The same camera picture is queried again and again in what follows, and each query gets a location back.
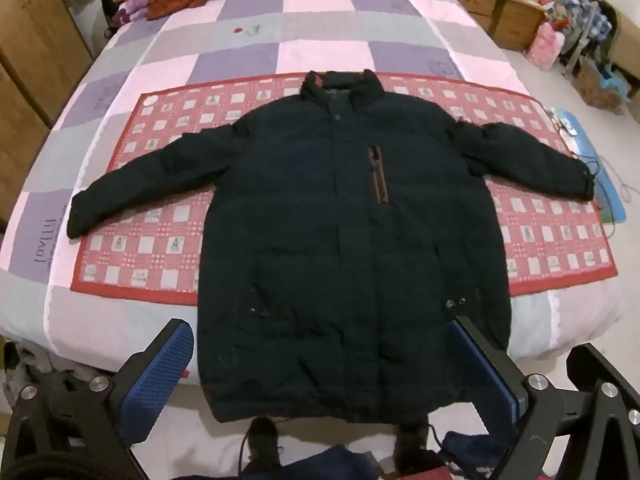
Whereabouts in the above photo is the pile of colourful clothes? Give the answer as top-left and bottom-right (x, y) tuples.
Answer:
(545, 0), (621, 61)

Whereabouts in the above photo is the cardboard box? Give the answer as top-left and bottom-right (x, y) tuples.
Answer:
(572, 62), (625, 111)

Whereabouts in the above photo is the dark navy puffer jacket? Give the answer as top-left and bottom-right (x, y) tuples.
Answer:
(66, 69), (596, 423)

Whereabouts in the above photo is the blue floor mat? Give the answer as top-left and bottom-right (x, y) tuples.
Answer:
(550, 109), (628, 224)

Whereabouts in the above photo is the pink purple checkered bed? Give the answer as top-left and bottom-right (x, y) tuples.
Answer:
(0, 0), (626, 386)

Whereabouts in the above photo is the black cable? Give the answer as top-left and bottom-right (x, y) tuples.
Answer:
(575, 152), (618, 236)

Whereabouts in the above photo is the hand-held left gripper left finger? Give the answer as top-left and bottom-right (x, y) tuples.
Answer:
(0, 318), (195, 480)

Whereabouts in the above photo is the red checkered mat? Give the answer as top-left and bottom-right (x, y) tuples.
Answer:
(70, 72), (619, 307)

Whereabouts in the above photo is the pink bag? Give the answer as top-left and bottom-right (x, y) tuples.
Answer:
(527, 22), (566, 68)

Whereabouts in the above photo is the wooden wardrobe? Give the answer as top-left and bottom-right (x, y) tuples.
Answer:
(0, 0), (96, 226)

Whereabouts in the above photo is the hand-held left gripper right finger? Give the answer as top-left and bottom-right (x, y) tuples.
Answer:
(447, 315), (640, 480)

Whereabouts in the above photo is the wooden cabinet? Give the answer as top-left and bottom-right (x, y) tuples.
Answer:
(450, 0), (548, 53)

